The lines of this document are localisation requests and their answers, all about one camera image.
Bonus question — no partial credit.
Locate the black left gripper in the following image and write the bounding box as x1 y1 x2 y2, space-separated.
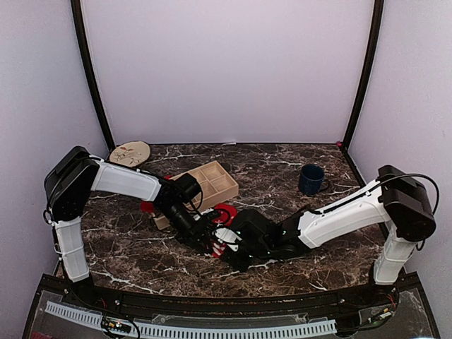
157 203 213 254

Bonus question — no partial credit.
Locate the red snowflake santa sock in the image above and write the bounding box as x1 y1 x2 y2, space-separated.
205 203 237 258

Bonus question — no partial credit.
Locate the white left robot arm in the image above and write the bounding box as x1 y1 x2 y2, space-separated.
44 146 212 308

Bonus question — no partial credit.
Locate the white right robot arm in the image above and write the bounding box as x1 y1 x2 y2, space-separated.
214 165 438 307

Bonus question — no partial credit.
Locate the wooden compartment tray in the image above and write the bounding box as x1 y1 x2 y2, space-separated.
170 161 239 211

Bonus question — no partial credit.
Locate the plain red sock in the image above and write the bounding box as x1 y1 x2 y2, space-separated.
140 174 174 214

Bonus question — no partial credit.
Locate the dark blue mug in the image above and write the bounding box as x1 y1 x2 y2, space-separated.
298 164 331 196

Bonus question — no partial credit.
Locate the bird painted ceramic plate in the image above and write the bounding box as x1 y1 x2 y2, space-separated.
108 141 150 167

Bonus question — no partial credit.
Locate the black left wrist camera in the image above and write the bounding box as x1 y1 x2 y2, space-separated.
175 173 202 203

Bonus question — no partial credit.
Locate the white slotted cable duct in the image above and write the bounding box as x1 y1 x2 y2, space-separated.
44 301 337 338

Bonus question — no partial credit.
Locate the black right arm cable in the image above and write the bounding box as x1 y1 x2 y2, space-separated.
307 172 441 251

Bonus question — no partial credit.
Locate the black front table rail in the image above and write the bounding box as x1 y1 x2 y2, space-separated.
35 268 424 321

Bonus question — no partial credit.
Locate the black left frame post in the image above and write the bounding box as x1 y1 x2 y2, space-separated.
71 0 116 152

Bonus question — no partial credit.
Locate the black frame post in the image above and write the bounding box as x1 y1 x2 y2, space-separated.
341 0 384 153
71 0 116 152

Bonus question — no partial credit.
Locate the black right frame post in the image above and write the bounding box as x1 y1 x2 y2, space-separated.
341 0 384 153

